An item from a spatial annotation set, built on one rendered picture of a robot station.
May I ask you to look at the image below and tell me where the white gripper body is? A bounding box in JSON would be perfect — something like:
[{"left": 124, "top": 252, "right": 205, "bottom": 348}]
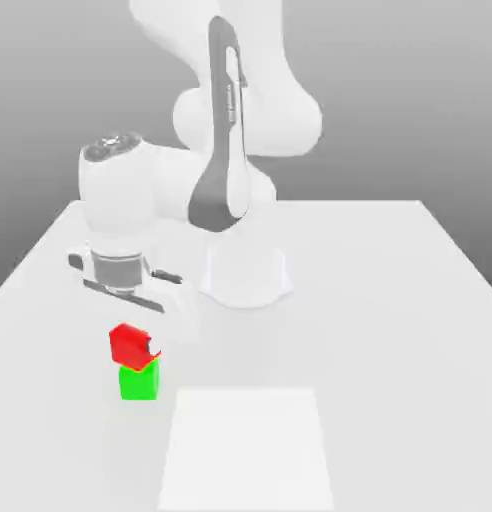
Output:
[{"left": 80, "top": 275, "right": 200, "bottom": 346}]

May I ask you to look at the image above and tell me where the small red cube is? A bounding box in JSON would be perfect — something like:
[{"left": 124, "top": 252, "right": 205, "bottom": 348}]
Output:
[{"left": 108, "top": 322, "right": 163, "bottom": 373}]

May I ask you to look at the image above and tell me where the small green cube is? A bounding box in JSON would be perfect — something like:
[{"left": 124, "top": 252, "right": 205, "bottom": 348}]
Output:
[{"left": 118, "top": 356, "right": 162, "bottom": 402}]

